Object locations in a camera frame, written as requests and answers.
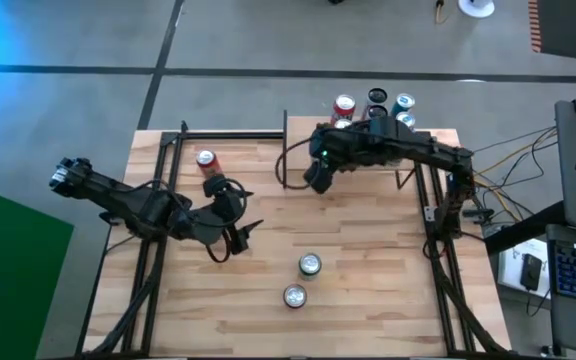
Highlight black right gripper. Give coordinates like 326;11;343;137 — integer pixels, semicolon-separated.
303;123;367;195

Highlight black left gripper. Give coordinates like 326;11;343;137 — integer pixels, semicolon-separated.
187;174;265;256

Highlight red soda can black panel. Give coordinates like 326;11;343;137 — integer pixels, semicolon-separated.
195;148;224;179

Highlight green Sprite can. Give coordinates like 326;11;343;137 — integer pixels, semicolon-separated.
297;252;323;281

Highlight red zero sugar soda can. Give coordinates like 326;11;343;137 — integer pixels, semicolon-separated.
282;283;308;310

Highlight blue slim energy drink can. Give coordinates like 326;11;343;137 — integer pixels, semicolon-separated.
395;110;417;132
390;92;417;117

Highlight wooden shelf black metal legs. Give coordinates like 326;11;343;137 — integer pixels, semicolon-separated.
281;109;417;191

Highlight black diagonal support bar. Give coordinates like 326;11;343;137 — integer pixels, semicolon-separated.
484;199;569;254

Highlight white paper sheet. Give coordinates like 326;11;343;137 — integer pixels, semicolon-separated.
496;238;554;301

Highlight black phone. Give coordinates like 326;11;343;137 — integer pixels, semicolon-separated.
520;253;543;292

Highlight white round base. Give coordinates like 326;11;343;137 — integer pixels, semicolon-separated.
456;0;496;20

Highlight green floor mat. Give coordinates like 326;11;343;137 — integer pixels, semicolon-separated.
0;182;75;360

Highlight black mat orange hazard stripes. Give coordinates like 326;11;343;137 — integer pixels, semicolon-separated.
527;0;576;63

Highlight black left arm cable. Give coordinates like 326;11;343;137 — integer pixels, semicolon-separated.
132;177;249;265

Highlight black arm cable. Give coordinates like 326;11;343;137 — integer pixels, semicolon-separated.
132;177;249;265
273;135;319;192

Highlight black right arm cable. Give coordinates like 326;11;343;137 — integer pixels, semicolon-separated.
273;135;319;192

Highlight black aluminium table frame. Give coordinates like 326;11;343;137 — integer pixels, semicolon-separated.
75;119;509;359

